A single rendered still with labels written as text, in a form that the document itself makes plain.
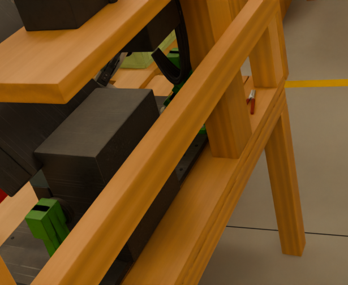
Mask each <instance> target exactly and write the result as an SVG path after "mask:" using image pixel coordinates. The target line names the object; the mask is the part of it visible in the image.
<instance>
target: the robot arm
mask: <svg viewBox="0 0 348 285"><path fill-rule="evenodd" d="M133 53H134V52H127V53H117V54H116V55H115V56H114V57H113V58H112V59H111V60H110V61H109V62H108V63H107V64H106V65H105V66H104V67H103V68H102V69H101V70H100V71H101V74H100V76H99V78H98V79H97V82H98V83H100V84H102V85H103V86H105V87H106V86H107V84H108V82H109V81H110V79H111V78H112V77H113V76H114V74H115V73H116V72H117V70H118V69H119V67H120V66H121V64H122V62H123V61H124V59H125V57H129V56H130V55H131V54H133Z"/></svg>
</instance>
